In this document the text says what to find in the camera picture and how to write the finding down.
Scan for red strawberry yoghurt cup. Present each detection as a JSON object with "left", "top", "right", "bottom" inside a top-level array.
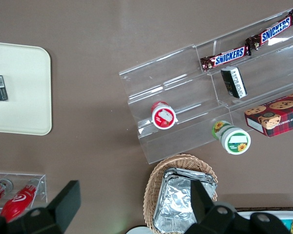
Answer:
[{"left": 150, "top": 100, "right": 179, "bottom": 130}]

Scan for stacked aluminium foil containers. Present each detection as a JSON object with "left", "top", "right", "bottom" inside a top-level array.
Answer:
[{"left": 153, "top": 167, "right": 218, "bottom": 234}]

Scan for green sunflower yoghurt cup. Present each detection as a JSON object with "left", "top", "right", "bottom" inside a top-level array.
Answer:
[{"left": 211, "top": 120, "right": 252, "bottom": 156}]

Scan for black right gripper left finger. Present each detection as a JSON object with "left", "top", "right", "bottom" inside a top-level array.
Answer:
[{"left": 21, "top": 180, "right": 82, "bottom": 234}]

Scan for cream plastic tray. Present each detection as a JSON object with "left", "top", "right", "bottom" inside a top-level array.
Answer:
[{"left": 0, "top": 41, "right": 52, "bottom": 136}]

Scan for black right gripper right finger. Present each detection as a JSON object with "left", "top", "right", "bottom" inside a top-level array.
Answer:
[{"left": 185, "top": 180, "right": 237, "bottom": 234}]

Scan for red tartan cookie box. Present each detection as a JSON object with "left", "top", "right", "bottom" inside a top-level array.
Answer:
[{"left": 244, "top": 90, "right": 293, "bottom": 138}]

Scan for white rectangular snack tray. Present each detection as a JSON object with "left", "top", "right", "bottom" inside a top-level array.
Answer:
[{"left": 234, "top": 210, "right": 293, "bottom": 234}]

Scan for clear acrylic step stand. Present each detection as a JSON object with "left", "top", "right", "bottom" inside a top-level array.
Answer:
[{"left": 118, "top": 8, "right": 293, "bottom": 164}]

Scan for Snickers chocolate bar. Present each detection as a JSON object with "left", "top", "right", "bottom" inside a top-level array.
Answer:
[
  {"left": 245, "top": 14, "right": 293, "bottom": 51},
  {"left": 200, "top": 45, "right": 252, "bottom": 73}
]

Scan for light tan wicker basket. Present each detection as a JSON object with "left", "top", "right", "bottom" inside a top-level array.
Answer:
[{"left": 143, "top": 153, "right": 219, "bottom": 233}]

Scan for small black and white carton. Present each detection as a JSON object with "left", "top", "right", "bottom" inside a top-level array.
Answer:
[{"left": 220, "top": 66, "right": 248, "bottom": 99}]

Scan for teal snack packet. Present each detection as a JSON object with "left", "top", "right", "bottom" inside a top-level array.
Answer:
[{"left": 280, "top": 218, "right": 293, "bottom": 230}]

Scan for clear acrylic bottle rack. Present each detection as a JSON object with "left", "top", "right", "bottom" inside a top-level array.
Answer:
[{"left": 0, "top": 172, "right": 48, "bottom": 211}]

